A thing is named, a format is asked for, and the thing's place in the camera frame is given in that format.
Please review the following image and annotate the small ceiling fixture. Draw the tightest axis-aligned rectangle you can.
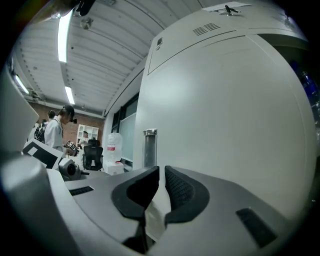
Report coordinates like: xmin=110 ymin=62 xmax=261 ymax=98
xmin=80 ymin=16 xmax=94 ymax=30

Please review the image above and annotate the black framed window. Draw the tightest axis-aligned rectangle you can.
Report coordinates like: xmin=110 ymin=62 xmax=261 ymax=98
xmin=109 ymin=91 xmax=140 ymax=167

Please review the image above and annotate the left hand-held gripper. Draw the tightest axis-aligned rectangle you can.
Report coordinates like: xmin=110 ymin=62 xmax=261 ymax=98
xmin=21 ymin=138 xmax=65 ymax=182

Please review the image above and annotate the white shelving unit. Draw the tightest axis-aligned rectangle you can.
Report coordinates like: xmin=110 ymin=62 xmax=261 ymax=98
xmin=75 ymin=124 xmax=100 ymax=148

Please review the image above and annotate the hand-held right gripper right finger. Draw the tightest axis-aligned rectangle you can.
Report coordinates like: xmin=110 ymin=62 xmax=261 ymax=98
xmin=149 ymin=164 xmax=297 ymax=256

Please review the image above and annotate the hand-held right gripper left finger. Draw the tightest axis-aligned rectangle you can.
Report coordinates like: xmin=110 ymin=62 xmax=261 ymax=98
xmin=64 ymin=165 xmax=161 ymax=254

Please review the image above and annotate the white metal locker cabinet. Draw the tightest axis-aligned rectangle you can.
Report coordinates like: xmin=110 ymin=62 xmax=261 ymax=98
xmin=132 ymin=0 xmax=320 ymax=241

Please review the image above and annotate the left hand-held gripper camera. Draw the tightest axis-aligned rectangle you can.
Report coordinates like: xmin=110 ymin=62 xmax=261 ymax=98
xmin=58 ymin=157 xmax=85 ymax=181

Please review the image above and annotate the clear water jug red label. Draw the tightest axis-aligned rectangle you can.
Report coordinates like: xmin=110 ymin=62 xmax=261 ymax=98
xmin=106 ymin=132 xmax=124 ymax=163

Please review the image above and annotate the black mesh office chair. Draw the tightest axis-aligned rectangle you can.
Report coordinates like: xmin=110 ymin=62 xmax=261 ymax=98
xmin=81 ymin=138 xmax=104 ymax=172

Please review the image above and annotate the white paper notice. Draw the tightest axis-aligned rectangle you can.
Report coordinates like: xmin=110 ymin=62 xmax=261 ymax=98
xmin=201 ymin=1 xmax=253 ymax=13

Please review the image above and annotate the white water dispenser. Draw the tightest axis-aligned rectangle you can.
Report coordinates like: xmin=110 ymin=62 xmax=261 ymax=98
xmin=102 ymin=161 xmax=125 ymax=176

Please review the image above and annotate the blue tinted water bottle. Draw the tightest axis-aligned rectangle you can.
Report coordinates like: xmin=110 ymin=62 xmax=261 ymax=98
xmin=289 ymin=59 xmax=320 ymax=108

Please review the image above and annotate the long ceiling light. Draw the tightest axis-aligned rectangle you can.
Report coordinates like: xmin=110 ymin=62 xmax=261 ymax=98
xmin=57 ymin=9 xmax=74 ymax=64
xmin=14 ymin=74 xmax=30 ymax=95
xmin=64 ymin=85 xmax=76 ymax=106

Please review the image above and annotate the cabinet door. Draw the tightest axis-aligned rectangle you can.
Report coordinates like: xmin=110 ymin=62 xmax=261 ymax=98
xmin=133 ymin=34 xmax=316 ymax=241

